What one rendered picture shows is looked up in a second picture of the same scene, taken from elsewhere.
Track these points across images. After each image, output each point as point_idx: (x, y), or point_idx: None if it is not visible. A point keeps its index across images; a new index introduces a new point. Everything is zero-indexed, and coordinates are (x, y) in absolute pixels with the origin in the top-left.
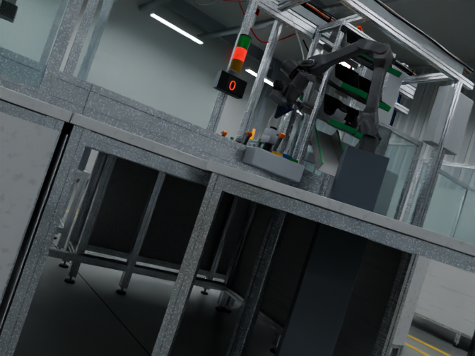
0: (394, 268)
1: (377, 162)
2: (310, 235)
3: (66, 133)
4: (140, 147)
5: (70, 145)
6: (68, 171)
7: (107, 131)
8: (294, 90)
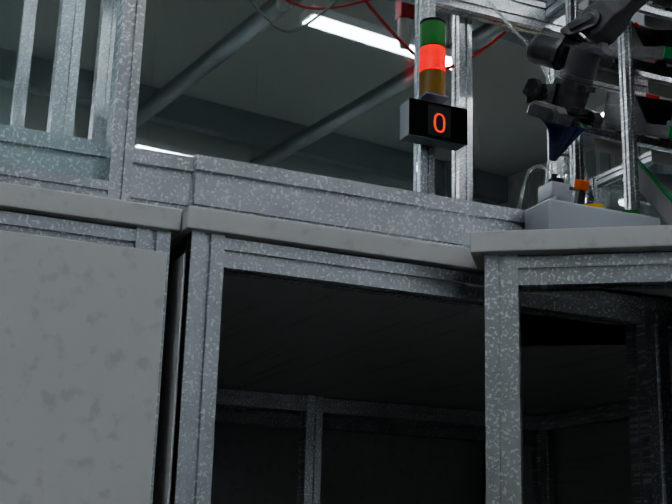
0: None
1: None
2: None
3: None
4: (324, 251)
5: (195, 272)
6: (204, 328)
7: (256, 229)
8: (574, 85)
